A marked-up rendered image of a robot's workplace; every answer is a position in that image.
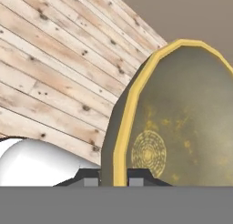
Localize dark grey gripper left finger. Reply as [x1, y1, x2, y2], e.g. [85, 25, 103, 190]
[53, 168, 102, 188]

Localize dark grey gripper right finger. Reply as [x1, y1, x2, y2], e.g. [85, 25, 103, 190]
[127, 168, 173, 188]

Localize olive bowl with yellow rim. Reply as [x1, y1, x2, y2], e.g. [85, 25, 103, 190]
[99, 38, 233, 188]

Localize white rounded object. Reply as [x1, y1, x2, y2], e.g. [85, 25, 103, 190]
[0, 137, 101, 188]

